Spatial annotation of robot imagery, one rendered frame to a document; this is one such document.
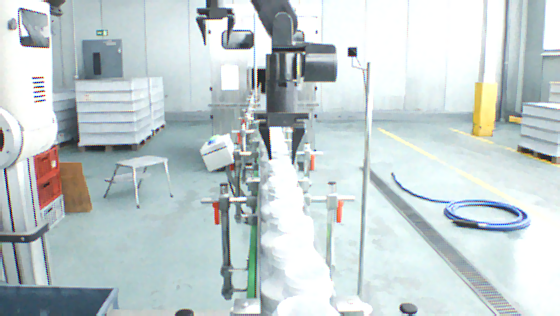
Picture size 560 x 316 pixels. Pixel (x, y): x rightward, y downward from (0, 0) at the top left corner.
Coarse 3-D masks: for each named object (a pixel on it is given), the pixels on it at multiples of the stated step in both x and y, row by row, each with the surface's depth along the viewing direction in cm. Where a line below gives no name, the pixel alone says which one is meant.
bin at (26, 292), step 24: (0, 288) 73; (24, 288) 73; (48, 288) 73; (72, 288) 73; (96, 288) 73; (0, 312) 74; (24, 312) 74; (48, 312) 74; (72, 312) 74; (96, 312) 74; (120, 312) 69; (144, 312) 69; (168, 312) 70; (216, 312) 70
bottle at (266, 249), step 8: (280, 200) 53; (288, 200) 53; (272, 208) 51; (280, 208) 50; (288, 208) 50; (296, 208) 51; (272, 216) 51; (280, 216) 50; (272, 224) 51; (272, 232) 51; (264, 240) 51; (272, 240) 51; (264, 248) 51; (264, 256) 51; (264, 264) 51; (264, 272) 52
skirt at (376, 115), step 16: (176, 112) 1086; (192, 112) 1088; (208, 112) 1090; (320, 112) 1102; (336, 112) 1104; (352, 112) 1105; (384, 112) 1109; (400, 112) 1111; (416, 112) 1113; (432, 112) 1115; (448, 112) 1117; (464, 112) 1119; (496, 112) 1123
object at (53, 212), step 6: (60, 198) 376; (48, 204) 350; (54, 204) 363; (60, 204) 376; (42, 210) 337; (48, 210) 382; (54, 210) 363; (60, 210) 376; (42, 216) 338; (48, 216) 351; (54, 216) 362; (60, 216) 376; (54, 222) 362
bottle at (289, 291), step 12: (300, 264) 36; (312, 264) 36; (288, 276) 34; (300, 276) 36; (312, 276) 36; (324, 276) 33; (288, 288) 34; (300, 288) 33; (312, 288) 33; (324, 288) 33; (324, 300) 33; (276, 312) 36; (336, 312) 36
